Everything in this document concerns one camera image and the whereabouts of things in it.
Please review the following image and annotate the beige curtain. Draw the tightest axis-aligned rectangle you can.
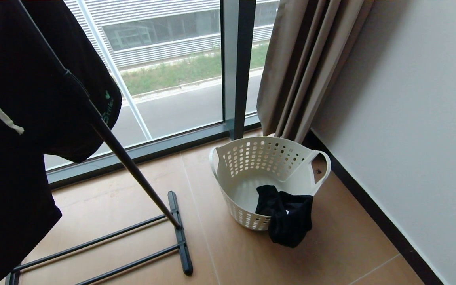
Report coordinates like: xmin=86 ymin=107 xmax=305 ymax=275
xmin=256 ymin=0 xmax=375 ymax=145

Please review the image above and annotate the white laundry basket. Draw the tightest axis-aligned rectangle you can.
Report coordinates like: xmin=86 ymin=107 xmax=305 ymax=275
xmin=209 ymin=136 xmax=331 ymax=232

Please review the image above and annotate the heap of clothes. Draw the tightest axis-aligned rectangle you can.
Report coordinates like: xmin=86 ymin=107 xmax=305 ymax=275
xmin=255 ymin=184 xmax=314 ymax=249

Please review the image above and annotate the black clothes rack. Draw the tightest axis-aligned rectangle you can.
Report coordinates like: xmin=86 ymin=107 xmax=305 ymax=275
xmin=6 ymin=0 xmax=194 ymax=285

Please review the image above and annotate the window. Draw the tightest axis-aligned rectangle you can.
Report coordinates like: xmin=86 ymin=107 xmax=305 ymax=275
xmin=42 ymin=0 xmax=280 ymax=188

